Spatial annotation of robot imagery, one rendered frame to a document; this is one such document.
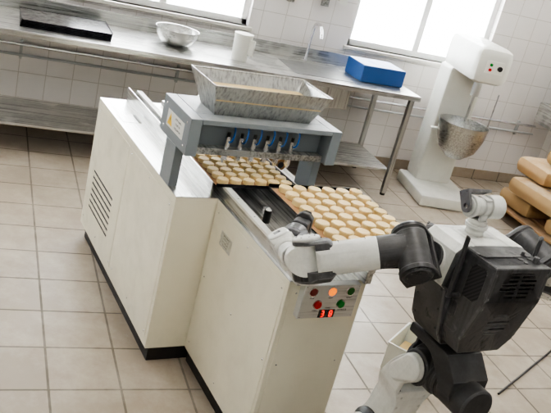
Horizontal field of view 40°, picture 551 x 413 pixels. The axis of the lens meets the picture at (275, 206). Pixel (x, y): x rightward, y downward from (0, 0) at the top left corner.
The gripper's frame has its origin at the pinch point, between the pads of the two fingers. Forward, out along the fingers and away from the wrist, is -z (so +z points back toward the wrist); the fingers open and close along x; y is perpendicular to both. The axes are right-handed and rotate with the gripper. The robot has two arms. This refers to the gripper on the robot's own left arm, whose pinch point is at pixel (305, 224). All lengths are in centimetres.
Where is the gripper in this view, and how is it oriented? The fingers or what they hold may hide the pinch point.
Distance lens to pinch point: 252.5
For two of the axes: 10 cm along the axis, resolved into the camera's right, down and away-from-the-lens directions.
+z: -3.2, 2.8, -9.0
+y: -9.2, -3.4, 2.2
